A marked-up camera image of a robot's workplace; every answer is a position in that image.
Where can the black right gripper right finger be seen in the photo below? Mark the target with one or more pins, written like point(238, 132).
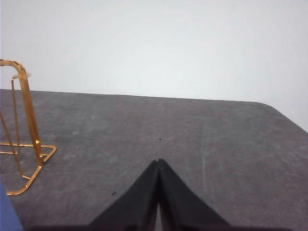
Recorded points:
point(181, 208)

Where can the blue ribbed plastic cup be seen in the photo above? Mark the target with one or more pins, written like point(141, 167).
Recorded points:
point(9, 220)

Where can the gold wire cup rack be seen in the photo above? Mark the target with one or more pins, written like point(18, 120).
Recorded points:
point(44, 151)

